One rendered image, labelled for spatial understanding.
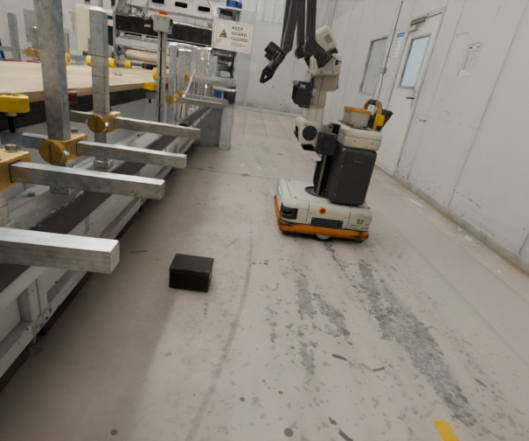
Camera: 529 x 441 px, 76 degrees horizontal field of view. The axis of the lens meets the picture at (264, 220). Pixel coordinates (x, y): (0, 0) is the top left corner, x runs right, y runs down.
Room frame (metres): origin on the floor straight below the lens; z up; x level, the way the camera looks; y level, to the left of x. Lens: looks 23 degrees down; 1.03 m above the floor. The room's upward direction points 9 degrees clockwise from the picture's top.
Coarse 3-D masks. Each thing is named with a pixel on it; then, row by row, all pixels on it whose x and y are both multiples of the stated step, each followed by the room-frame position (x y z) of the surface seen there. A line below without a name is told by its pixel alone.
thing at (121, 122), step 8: (72, 112) 1.04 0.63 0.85; (80, 112) 1.05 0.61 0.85; (72, 120) 1.04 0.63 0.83; (80, 120) 1.04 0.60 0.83; (120, 120) 1.05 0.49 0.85; (128, 120) 1.06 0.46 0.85; (136, 120) 1.07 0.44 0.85; (120, 128) 1.05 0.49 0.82; (128, 128) 1.06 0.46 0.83; (136, 128) 1.06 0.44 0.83; (144, 128) 1.06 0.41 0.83; (152, 128) 1.06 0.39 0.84; (160, 128) 1.07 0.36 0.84; (168, 128) 1.07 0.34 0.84; (176, 128) 1.07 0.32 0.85; (184, 128) 1.08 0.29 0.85; (192, 128) 1.10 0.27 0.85; (184, 136) 1.07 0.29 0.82; (192, 136) 1.08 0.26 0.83
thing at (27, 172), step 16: (16, 176) 0.56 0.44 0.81; (32, 176) 0.56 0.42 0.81; (48, 176) 0.56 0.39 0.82; (64, 176) 0.56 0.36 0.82; (80, 176) 0.57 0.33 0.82; (96, 176) 0.57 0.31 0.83; (112, 176) 0.58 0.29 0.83; (128, 176) 0.60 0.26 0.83; (112, 192) 0.57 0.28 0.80; (128, 192) 0.58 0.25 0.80; (144, 192) 0.58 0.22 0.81; (160, 192) 0.58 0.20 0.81
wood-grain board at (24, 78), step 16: (0, 64) 1.71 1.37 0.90; (16, 64) 1.88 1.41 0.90; (32, 64) 2.09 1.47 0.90; (0, 80) 1.08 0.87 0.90; (16, 80) 1.15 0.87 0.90; (32, 80) 1.23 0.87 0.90; (80, 80) 1.53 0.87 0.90; (112, 80) 1.81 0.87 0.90; (128, 80) 2.00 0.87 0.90; (144, 80) 2.24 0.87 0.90; (32, 96) 0.97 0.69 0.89
